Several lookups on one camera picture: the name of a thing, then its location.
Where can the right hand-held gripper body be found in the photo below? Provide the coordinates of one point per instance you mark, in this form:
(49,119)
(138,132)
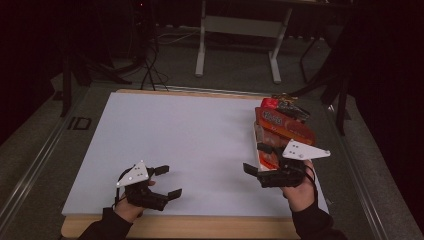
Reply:
(286,175)

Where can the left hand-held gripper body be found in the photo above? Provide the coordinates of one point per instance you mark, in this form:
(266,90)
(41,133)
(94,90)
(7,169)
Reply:
(143,195)

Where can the white plastic organizer box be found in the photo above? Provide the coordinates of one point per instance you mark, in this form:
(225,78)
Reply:
(257,156)

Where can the clear bag of orange packets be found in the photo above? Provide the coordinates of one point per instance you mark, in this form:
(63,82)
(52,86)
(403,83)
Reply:
(268,136)

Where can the orange red snack packet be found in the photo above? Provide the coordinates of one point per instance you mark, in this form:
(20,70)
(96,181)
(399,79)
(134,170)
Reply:
(286,126)

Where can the black and red snack packet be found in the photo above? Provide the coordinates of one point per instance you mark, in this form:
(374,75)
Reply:
(293,111)

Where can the gold foil snack packet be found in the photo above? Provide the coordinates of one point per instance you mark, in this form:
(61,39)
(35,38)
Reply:
(285,97)

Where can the person's left hand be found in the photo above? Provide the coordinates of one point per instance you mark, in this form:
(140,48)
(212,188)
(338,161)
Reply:
(130,211)

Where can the white-topped wooden table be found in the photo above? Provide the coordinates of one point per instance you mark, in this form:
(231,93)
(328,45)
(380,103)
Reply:
(200,226)

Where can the black floor stand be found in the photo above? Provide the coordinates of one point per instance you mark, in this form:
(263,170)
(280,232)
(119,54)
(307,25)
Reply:
(66,93)
(341,110)

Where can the metal floor rail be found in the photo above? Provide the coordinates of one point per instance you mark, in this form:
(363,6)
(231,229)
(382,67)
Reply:
(33,166)
(366,200)

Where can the white metal table frame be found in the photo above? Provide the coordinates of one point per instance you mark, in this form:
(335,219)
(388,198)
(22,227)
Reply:
(240,26)

